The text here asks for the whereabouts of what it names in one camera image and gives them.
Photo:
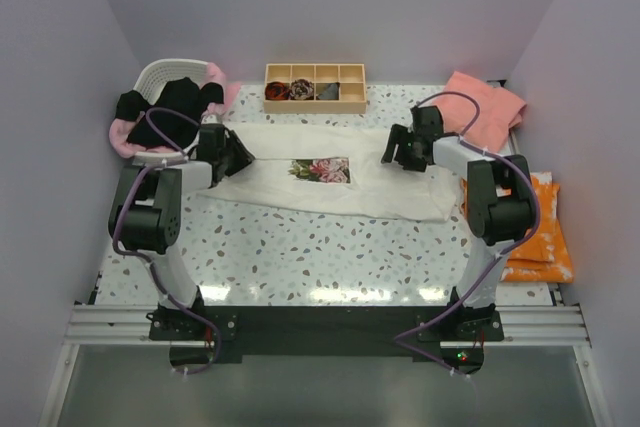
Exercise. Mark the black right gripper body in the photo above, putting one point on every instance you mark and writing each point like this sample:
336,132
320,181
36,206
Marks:
411,161

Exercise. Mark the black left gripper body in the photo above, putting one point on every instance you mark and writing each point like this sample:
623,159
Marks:
223,157

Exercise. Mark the white floral print t-shirt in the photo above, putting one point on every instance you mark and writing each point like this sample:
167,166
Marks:
335,170

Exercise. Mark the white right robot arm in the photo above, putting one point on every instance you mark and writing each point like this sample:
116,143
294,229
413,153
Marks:
502,209

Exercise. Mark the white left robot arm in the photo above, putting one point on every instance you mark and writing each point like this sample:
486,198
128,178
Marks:
145,217

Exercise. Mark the black garment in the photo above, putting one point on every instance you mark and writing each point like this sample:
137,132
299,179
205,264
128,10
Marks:
131,132

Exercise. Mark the wooden compartment organizer box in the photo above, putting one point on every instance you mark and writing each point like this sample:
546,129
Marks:
353,88

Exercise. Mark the salmon pink folded shirt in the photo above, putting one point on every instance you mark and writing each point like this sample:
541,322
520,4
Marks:
500,110

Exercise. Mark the grey folded cloth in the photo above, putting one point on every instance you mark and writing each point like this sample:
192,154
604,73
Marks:
328,91

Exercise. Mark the orange navy rolled tie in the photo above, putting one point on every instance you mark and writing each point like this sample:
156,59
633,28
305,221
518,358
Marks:
277,91

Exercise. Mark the floral rolled tie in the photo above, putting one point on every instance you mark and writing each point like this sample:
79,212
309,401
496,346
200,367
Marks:
301,89

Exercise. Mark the white plastic laundry basket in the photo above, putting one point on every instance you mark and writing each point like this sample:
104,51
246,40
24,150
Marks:
150,84

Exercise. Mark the light pink garment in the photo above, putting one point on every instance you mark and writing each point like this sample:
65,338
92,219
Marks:
215,74

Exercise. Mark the orange tie-dye folded shirt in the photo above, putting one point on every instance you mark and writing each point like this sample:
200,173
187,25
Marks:
544,257

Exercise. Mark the aluminium frame rail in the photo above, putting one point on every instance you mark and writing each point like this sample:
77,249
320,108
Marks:
109,373

